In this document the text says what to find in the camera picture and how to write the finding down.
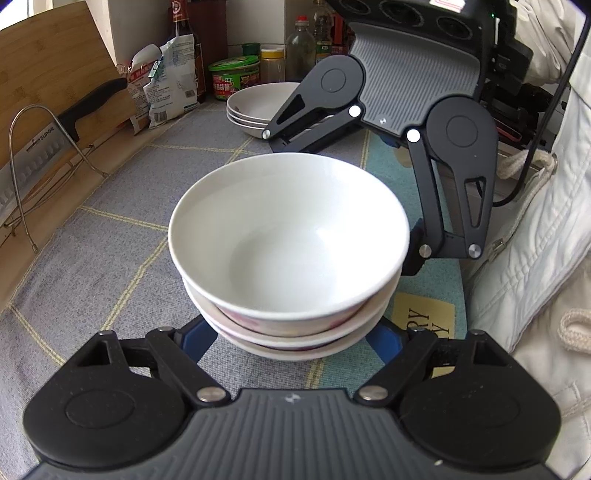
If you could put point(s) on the white jacket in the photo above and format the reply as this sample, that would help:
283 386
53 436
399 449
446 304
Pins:
531 289

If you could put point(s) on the yellow lid spice jar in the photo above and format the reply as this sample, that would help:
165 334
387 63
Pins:
272 64

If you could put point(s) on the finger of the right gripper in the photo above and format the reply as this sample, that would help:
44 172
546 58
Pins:
323 109
454 157

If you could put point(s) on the green lidded food tub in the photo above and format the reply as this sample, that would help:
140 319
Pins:
234 74

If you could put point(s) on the clear bottle red cap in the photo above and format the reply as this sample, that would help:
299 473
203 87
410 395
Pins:
300 51

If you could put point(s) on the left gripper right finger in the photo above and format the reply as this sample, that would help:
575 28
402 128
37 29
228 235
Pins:
405 354

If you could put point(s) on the white plastic food bag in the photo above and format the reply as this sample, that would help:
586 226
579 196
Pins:
170 91

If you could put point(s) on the red white snack bag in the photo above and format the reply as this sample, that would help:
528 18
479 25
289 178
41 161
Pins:
137 78

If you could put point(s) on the metal wire rack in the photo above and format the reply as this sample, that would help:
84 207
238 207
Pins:
19 215

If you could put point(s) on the white plate with fruit print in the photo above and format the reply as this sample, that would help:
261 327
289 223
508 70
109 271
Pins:
261 102

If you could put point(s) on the grey checked cloth mat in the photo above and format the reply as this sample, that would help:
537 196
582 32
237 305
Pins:
107 267

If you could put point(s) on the bamboo cutting board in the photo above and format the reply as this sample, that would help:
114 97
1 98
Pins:
53 58

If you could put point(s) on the white bowl pink flowers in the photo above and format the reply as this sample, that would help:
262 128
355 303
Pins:
288 236

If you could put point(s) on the white floral bowl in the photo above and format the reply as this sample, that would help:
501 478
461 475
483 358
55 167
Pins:
326 349
294 333

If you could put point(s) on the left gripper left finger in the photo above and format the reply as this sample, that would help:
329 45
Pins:
177 353

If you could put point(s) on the dark soy sauce bottle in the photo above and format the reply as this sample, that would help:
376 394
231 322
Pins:
190 44

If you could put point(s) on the black handled kitchen knife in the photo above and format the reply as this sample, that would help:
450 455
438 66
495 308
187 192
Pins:
40 153

